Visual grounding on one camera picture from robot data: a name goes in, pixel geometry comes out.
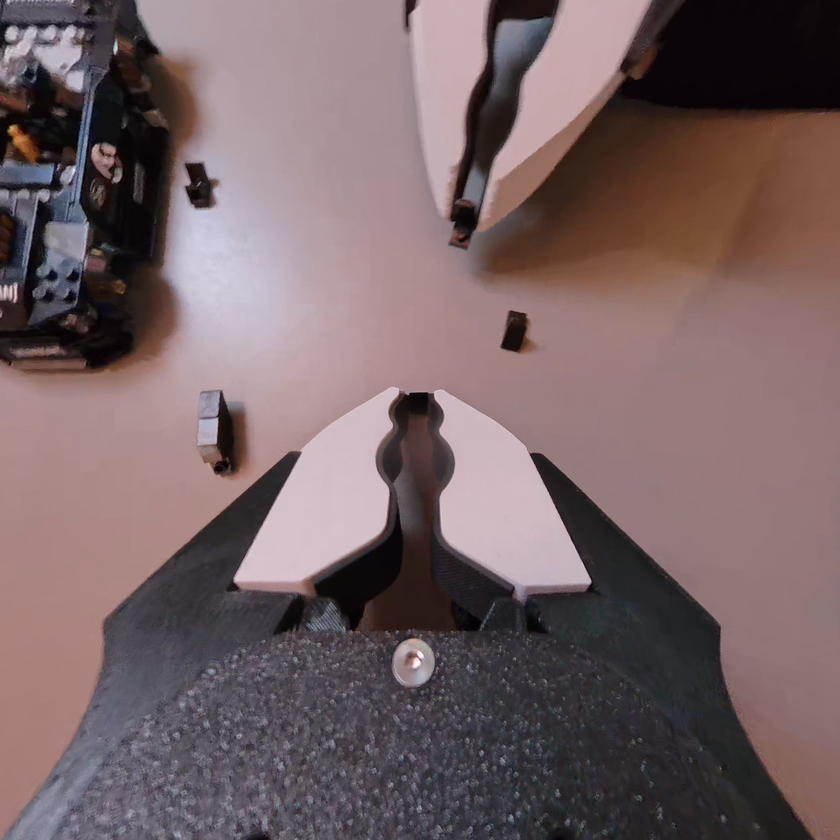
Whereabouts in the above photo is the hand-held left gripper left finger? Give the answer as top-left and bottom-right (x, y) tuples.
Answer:
(233, 388), (408, 628)

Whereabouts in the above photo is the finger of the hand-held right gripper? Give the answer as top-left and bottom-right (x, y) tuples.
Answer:
(479, 0), (657, 235)
(410, 0), (506, 221)

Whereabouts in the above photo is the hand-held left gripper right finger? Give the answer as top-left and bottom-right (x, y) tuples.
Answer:
(431, 390), (593, 628)

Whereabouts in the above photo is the long black lego piece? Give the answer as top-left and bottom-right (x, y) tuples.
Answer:
(196, 389), (237, 475)

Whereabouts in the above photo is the black lego car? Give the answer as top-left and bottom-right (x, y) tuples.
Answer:
(0, 0), (169, 371)

